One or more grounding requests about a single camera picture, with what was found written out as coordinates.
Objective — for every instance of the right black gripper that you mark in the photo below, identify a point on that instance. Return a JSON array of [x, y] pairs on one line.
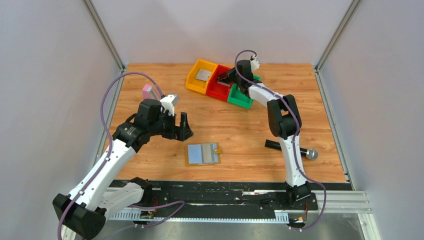
[[232, 76]]

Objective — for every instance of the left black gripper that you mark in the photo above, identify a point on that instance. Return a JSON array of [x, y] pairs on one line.
[[177, 129]]

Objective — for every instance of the black credit card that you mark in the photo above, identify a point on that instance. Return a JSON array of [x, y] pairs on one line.
[[224, 80]]

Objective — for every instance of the yellow leather card holder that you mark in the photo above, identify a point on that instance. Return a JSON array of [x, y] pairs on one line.
[[203, 154]]

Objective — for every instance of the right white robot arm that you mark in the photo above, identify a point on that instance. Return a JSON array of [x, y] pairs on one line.
[[283, 119]]

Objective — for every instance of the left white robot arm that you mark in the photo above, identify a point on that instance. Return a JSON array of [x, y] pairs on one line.
[[85, 209]]

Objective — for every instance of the silver card in yellow bin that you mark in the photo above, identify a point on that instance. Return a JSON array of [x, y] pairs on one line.
[[203, 75]]

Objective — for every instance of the red plastic bin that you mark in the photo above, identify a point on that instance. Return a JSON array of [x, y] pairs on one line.
[[217, 90]]

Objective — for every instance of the green plastic bin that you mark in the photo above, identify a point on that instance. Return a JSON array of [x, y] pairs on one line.
[[237, 98]]

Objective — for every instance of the yellow plastic bin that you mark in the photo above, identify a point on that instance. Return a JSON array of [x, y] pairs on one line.
[[196, 85]]

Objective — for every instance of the pink wedge stand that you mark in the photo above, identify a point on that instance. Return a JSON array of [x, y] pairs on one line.
[[150, 92]]

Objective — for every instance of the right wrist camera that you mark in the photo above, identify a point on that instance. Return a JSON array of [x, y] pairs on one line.
[[254, 63]]

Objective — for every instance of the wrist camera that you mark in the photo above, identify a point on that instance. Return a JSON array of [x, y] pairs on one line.
[[254, 63], [169, 102]]

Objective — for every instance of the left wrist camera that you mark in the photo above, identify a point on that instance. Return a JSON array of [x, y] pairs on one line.
[[169, 102]]

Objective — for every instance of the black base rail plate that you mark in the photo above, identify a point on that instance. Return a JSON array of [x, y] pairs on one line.
[[227, 200]]

